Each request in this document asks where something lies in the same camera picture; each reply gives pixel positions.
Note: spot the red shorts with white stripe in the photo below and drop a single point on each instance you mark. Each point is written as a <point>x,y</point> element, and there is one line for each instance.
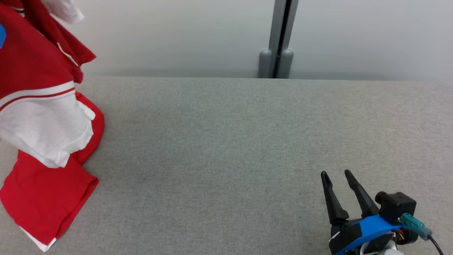
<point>46,198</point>

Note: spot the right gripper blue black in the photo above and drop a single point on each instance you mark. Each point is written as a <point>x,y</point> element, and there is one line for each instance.
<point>348,233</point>

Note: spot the grey fabric sofa cushion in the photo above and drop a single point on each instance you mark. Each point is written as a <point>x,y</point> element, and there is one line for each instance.
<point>226,159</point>

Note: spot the red basketball jersey white sleeves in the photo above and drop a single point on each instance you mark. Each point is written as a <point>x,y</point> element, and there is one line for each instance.
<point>32,63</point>

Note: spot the grey partition post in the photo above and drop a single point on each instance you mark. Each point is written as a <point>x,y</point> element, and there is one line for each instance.
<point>279,35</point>

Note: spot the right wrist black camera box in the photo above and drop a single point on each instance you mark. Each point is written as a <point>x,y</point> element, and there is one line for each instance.
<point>398,207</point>

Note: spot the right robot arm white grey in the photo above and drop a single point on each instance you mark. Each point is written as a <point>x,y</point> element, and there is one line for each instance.
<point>389,249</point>

